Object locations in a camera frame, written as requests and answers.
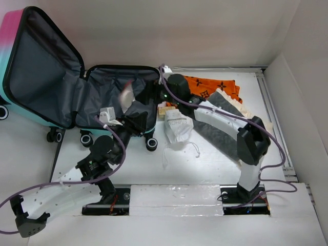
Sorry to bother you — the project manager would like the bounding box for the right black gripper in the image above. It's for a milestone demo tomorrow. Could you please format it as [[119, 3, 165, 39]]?
[[136, 78, 181, 105]]

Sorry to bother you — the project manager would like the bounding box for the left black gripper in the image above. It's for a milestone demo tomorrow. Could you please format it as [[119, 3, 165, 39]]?
[[111, 111, 148, 164]]

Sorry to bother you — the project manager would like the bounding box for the small gold box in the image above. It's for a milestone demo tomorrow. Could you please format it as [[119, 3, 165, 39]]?
[[158, 106, 176, 119]]

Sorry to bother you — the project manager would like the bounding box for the clear packet with round pad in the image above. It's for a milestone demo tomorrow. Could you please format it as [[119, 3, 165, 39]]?
[[119, 81, 135, 113]]

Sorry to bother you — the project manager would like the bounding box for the white drawstring bag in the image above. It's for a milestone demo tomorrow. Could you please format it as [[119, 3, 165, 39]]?
[[161, 109, 202, 170]]

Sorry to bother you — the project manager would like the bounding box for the orange patterned towel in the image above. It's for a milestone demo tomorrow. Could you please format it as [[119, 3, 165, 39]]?
[[167, 74, 243, 104]]

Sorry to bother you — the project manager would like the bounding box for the grey cream fleece blanket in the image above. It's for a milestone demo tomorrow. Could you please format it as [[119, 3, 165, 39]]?
[[189, 92, 271, 166]]

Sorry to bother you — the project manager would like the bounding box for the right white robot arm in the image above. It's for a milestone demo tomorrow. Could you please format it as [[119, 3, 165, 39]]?
[[136, 74, 271, 202]]

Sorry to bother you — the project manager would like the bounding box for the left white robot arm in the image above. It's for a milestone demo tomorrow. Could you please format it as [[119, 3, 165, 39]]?
[[9, 108, 148, 238]]

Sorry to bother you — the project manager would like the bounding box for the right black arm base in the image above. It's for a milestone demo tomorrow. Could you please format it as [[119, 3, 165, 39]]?
[[217, 185, 270, 216]]

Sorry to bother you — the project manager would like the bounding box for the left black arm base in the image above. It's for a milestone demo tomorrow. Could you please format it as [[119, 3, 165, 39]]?
[[81, 186, 131, 216]]

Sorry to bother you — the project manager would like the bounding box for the teal pink open suitcase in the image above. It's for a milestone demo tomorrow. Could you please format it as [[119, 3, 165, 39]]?
[[1, 6, 160, 151]]

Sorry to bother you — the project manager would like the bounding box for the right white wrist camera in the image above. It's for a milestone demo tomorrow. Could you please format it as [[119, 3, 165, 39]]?
[[158, 65, 173, 78]]

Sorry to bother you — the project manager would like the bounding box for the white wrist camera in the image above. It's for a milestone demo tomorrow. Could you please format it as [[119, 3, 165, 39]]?
[[99, 107, 123, 126], [158, 65, 173, 78]]

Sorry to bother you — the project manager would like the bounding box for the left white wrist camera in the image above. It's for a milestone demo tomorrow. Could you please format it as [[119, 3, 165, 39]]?
[[99, 107, 123, 126]]

